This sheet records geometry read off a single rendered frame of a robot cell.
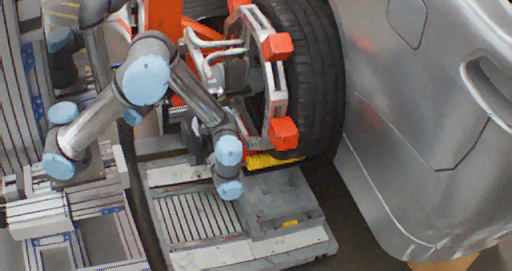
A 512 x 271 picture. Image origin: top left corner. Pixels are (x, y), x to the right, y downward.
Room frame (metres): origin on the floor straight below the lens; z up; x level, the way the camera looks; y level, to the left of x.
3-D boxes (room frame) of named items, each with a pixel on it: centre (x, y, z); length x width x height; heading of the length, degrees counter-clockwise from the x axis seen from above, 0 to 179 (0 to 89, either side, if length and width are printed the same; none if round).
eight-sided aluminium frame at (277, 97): (1.51, 0.04, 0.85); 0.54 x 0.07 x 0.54; 24
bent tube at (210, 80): (1.37, 0.12, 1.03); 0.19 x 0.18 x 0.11; 114
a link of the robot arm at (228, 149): (1.00, 0.07, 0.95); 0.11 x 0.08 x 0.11; 13
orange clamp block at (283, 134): (1.22, -0.09, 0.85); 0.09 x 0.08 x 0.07; 24
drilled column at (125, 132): (1.87, 0.73, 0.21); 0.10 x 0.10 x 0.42; 24
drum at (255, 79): (1.48, 0.11, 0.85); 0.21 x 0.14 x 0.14; 114
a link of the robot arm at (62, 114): (0.99, 0.61, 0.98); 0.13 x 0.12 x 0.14; 13
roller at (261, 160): (1.44, -0.10, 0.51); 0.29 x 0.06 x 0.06; 114
